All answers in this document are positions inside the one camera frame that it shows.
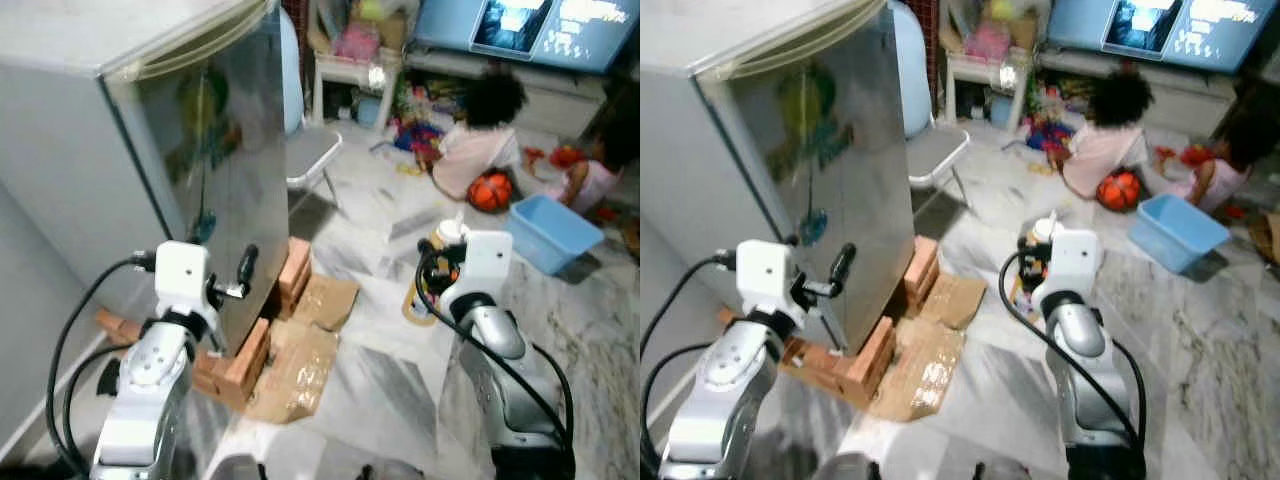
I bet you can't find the pink item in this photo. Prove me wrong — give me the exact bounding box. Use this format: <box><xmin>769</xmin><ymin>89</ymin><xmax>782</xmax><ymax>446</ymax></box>
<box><xmin>968</xmin><ymin>22</ymin><xmax>1013</xmax><ymax>63</ymax></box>
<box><xmin>333</xmin><ymin>22</ymin><xmax>381</xmax><ymax>63</ymax></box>

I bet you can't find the white television cabinet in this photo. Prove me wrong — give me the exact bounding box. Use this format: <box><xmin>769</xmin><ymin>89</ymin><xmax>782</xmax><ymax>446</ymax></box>
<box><xmin>403</xmin><ymin>50</ymin><xmax>613</xmax><ymax>139</ymax></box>
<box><xmin>1035</xmin><ymin>50</ymin><xmax>1243</xmax><ymax>136</ymax></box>

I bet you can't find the green yellow fridge sticker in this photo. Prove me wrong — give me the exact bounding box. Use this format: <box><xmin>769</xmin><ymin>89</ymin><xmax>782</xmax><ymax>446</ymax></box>
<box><xmin>178</xmin><ymin>65</ymin><xmax>239</xmax><ymax>186</ymax></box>
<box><xmin>778</xmin><ymin>62</ymin><xmax>853</xmax><ymax>171</ymax></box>

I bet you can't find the chair with light blue back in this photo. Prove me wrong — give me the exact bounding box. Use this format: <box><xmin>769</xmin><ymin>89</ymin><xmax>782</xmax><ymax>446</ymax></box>
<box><xmin>280</xmin><ymin>8</ymin><xmax>344</xmax><ymax>213</ymax></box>
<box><xmin>888</xmin><ymin>0</ymin><xmax>973</xmax><ymax>211</ymax></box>

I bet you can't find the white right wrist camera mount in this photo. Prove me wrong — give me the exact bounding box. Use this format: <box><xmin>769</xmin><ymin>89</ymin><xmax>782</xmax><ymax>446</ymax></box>
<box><xmin>452</xmin><ymin>230</ymin><xmax>514</xmax><ymax>306</ymax></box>
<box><xmin>1040</xmin><ymin>229</ymin><xmax>1101</xmax><ymax>301</ymax></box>

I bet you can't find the fridge door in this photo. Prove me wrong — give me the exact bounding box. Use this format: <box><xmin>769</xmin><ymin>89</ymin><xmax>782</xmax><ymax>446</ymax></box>
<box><xmin>103</xmin><ymin>0</ymin><xmax>292</xmax><ymax>358</ymax></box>
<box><xmin>697</xmin><ymin>0</ymin><xmax>916</xmax><ymax>358</ymax></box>

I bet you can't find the robot leg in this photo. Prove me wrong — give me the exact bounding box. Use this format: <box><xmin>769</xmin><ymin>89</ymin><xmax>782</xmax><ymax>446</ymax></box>
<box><xmin>205</xmin><ymin>455</ymin><xmax>266</xmax><ymax>480</ymax></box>
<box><xmin>812</xmin><ymin>452</ymin><xmax>881</xmax><ymax>480</ymax></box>
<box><xmin>345</xmin><ymin>460</ymin><xmax>426</xmax><ymax>480</ymax></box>

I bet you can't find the child in pale pink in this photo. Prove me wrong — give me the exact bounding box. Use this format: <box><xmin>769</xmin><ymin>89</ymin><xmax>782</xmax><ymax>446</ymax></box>
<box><xmin>1185</xmin><ymin>105</ymin><xmax>1280</xmax><ymax>213</ymax></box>
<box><xmin>558</xmin><ymin>100</ymin><xmax>641</xmax><ymax>213</ymax></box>

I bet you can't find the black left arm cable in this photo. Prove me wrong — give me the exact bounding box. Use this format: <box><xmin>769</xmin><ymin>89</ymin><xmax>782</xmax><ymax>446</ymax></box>
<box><xmin>45</xmin><ymin>255</ymin><xmax>159</xmax><ymax>479</ymax></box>
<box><xmin>640</xmin><ymin>345</ymin><xmax>716</xmax><ymax>479</ymax></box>
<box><xmin>640</xmin><ymin>255</ymin><xmax>741</xmax><ymax>471</ymax></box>
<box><xmin>63</xmin><ymin>345</ymin><xmax>126</xmax><ymax>471</ymax></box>

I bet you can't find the flat screen television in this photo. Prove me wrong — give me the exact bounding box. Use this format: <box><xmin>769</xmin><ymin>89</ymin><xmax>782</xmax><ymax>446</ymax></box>
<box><xmin>1045</xmin><ymin>0</ymin><xmax>1280</xmax><ymax>73</ymax></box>
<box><xmin>412</xmin><ymin>0</ymin><xmax>641</xmax><ymax>76</ymax></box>

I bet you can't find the blue red toy bag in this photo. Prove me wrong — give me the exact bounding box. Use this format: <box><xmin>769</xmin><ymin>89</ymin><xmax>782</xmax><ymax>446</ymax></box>
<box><xmin>393</xmin><ymin>118</ymin><xmax>446</xmax><ymax>156</ymax></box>
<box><xmin>1026</xmin><ymin>118</ymin><xmax>1076</xmax><ymax>156</ymax></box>

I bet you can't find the small flat brown cardboard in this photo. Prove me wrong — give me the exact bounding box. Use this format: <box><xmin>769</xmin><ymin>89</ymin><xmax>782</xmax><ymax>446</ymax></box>
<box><xmin>925</xmin><ymin>272</ymin><xmax>991</xmax><ymax>331</ymax></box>
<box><xmin>292</xmin><ymin>273</ymin><xmax>361</xmax><ymax>333</ymax></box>

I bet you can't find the amber bottle with white cap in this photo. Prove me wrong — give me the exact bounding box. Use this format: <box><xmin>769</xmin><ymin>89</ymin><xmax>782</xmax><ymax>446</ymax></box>
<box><xmin>1008</xmin><ymin>212</ymin><xmax>1064</xmax><ymax>316</ymax></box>
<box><xmin>403</xmin><ymin>212</ymin><xmax>471</xmax><ymax>327</ymax></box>

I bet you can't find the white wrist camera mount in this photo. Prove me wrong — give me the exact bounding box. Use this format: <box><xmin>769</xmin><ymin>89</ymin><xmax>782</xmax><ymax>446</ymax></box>
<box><xmin>737</xmin><ymin>240</ymin><xmax>798</xmax><ymax>316</ymax></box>
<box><xmin>155</xmin><ymin>241</ymin><xmax>213</xmax><ymax>319</ymax></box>
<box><xmin>1040</xmin><ymin>229</ymin><xmax>1101</xmax><ymax>301</ymax></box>
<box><xmin>452</xmin><ymin>230</ymin><xmax>514</xmax><ymax>306</ymax></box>

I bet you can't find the small white table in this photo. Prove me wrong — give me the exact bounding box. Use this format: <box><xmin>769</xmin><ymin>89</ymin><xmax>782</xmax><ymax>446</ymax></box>
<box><xmin>943</xmin><ymin>48</ymin><xmax>1036</xmax><ymax>133</ymax></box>
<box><xmin>310</xmin><ymin>48</ymin><xmax>403</xmax><ymax>131</ymax></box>

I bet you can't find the light blue plastic tub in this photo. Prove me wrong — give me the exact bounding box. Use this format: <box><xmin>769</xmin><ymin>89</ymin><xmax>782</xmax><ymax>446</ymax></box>
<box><xmin>1128</xmin><ymin>193</ymin><xmax>1232</xmax><ymax>277</ymax></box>
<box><xmin>505</xmin><ymin>194</ymin><xmax>606</xmax><ymax>277</ymax></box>

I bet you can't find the robot left leg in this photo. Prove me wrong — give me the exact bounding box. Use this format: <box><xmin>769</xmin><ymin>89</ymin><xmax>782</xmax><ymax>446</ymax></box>
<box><xmin>812</xmin><ymin>452</ymin><xmax>881</xmax><ymax>480</ymax></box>
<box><xmin>205</xmin><ymin>455</ymin><xmax>266</xmax><ymax>480</ymax></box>

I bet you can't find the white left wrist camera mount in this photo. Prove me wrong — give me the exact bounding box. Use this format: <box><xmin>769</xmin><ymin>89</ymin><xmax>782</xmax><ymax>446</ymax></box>
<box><xmin>155</xmin><ymin>241</ymin><xmax>213</xmax><ymax>319</ymax></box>
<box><xmin>737</xmin><ymin>240</ymin><xmax>798</xmax><ymax>316</ymax></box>

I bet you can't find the silver fridge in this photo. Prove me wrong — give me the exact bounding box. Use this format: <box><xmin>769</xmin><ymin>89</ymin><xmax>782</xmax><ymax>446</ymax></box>
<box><xmin>0</xmin><ymin>0</ymin><xmax>292</xmax><ymax>358</ymax></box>
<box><xmin>640</xmin><ymin>0</ymin><xmax>916</xmax><ymax>358</ymax></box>

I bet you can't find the curly haired child in pink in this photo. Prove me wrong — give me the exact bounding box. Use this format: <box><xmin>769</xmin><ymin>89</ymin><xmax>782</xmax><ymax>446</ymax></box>
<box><xmin>430</xmin><ymin>68</ymin><xmax>531</xmax><ymax>201</ymax></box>
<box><xmin>1060</xmin><ymin>70</ymin><xmax>1159</xmax><ymax>199</ymax></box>

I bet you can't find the orange ball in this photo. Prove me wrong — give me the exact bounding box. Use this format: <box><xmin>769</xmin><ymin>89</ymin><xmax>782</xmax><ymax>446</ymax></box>
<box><xmin>468</xmin><ymin>172</ymin><xmax>514</xmax><ymax>213</ymax></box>
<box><xmin>1097</xmin><ymin>170</ymin><xmax>1143</xmax><ymax>211</ymax></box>

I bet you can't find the robot right leg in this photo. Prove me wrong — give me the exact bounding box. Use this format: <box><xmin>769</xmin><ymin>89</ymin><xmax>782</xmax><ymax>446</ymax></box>
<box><xmin>345</xmin><ymin>460</ymin><xmax>426</xmax><ymax>480</ymax></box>

